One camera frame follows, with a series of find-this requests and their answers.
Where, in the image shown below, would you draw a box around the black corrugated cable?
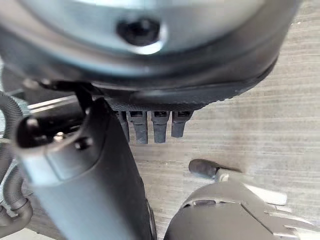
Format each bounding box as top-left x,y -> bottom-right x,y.
0,90 -> 34,227

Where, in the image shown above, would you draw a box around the silver right wrist cuff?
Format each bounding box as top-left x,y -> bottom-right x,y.
0,0 -> 270,79

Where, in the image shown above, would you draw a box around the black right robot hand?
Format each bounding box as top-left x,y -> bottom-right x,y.
0,0 -> 310,240

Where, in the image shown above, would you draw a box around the silver robot leg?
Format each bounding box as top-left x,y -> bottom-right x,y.
163,166 -> 320,240

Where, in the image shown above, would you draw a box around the dark robot foot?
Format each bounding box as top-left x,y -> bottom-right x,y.
188,158 -> 243,180

